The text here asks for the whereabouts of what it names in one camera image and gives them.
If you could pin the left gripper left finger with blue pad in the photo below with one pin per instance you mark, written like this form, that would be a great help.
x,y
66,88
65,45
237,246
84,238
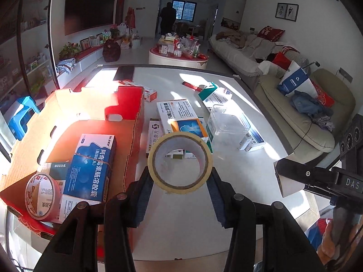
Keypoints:
x,y
138,194

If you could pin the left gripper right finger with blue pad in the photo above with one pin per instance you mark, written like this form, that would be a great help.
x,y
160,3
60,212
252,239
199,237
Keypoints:
x,y
221,194

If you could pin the beige masking tape roll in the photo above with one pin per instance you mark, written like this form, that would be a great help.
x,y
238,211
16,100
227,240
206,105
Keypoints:
x,y
179,176

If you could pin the blue banded medicine box bundle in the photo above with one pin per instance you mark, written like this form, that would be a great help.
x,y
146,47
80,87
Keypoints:
x,y
89,173

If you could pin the white blue-green medicine box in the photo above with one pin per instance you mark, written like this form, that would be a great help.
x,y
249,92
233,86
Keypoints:
x,y
253,140

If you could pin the clear plastic container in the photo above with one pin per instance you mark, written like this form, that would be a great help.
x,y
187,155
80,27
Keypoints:
x,y
227,130

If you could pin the large tape roll red print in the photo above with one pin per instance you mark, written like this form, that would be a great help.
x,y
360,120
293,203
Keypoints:
x,y
42,197

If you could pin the white omeprazole capsule box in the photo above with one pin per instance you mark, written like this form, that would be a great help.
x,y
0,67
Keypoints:
x,y
288,180

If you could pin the operator right hand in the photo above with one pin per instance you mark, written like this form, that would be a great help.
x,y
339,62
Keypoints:
x,y
326,250

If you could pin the white green medicine box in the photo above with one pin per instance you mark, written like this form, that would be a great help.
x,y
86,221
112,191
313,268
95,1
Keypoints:
x,y
196,148

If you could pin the white repaglinide medicine box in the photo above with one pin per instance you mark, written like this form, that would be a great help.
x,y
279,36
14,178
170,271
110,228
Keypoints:
x,y
156,131

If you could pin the orange blue white medicine box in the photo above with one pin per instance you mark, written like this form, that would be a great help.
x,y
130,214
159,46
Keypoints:
x,y
179,116

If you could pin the blue denim clothes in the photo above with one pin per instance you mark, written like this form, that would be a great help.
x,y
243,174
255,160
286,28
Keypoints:
x,y
319,114

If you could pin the red white ointment box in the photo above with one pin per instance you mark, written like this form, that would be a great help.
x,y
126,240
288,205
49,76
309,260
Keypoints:
x,y
149,94

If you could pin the teal white medicine box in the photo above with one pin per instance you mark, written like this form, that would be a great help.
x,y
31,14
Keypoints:
x,y
212,95

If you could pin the red cardboard fruit box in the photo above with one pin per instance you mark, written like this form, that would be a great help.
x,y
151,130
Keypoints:
x,y
53,134

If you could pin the red lighter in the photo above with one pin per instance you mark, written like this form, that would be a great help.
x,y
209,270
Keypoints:
x,y
195,88

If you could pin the white blue shopping bag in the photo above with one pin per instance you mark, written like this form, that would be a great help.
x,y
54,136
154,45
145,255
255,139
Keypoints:
x,y
295,79

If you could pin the dark red smartphone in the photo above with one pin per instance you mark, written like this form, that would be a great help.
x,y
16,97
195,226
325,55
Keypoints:
x,y
125,73

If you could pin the blue plastic stool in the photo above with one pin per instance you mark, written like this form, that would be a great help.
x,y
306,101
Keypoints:
x,y
19,114

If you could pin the round red-top coffee table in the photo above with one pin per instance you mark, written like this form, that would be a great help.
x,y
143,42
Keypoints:
x,y
173,50

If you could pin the dark red bag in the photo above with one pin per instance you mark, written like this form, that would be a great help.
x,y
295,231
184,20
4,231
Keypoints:
x,y
111,51

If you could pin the white covered long sofa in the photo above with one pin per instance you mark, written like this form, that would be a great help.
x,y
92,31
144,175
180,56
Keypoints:
x,y
244,53

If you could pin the potted green plant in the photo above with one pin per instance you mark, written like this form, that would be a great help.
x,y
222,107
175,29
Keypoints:
x,y
70,50

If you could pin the red cushion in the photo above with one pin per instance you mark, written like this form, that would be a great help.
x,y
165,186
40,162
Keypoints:
x,y
271,34

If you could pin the person in black jacket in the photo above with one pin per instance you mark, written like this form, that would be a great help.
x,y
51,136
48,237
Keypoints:
x,y
168,17

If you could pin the black wall television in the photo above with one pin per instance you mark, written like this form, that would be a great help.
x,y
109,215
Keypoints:
x,y
85,14

